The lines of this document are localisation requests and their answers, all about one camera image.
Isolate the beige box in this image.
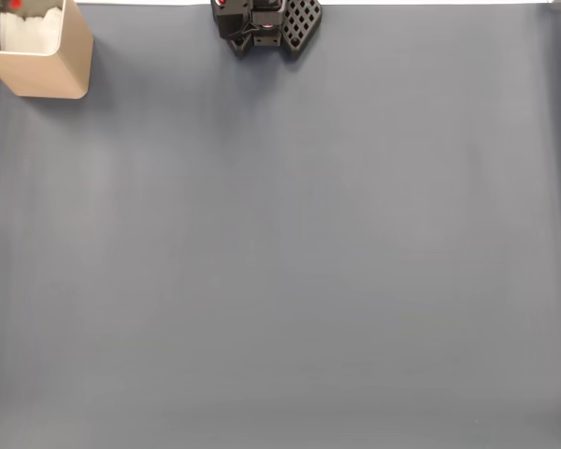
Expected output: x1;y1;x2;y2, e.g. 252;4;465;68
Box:
0;0;95;100

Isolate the dark grey table mat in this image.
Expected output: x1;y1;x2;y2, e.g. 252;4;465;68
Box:
0;3;561;449

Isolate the white foam padding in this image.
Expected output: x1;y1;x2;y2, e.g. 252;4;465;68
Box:
0;7;65;54

